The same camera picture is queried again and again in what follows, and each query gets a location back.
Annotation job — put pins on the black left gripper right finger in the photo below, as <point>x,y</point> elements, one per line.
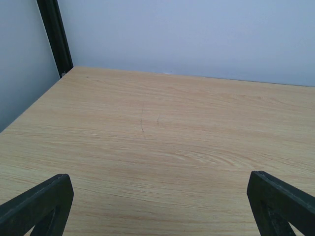
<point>277,205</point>

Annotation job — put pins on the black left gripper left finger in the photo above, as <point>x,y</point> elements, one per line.
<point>43,209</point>

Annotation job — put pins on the black left frame post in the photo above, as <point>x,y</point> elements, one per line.
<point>52,19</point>

